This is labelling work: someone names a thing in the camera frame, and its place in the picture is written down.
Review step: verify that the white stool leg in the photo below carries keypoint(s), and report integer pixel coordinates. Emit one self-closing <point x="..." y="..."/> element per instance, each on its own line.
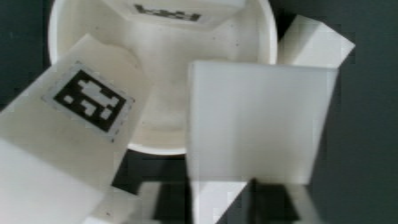
<point x="189" y="14"/>
<point x="256" y="115"/>
<point x="66" y="128"/>

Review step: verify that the white round stool seat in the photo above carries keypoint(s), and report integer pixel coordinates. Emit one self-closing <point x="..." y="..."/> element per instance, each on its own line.
<point x="168" y="47"/>

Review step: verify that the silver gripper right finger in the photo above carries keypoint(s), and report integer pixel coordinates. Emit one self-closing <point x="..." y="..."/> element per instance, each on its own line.
<point x="276" y="208"/>

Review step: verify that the white U-shaped fence frame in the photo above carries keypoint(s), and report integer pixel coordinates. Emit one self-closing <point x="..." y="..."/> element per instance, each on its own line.
<point x="313" y="46"/>

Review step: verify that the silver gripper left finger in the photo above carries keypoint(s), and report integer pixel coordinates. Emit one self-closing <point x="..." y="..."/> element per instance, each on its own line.
<point x="166" y="203"/>

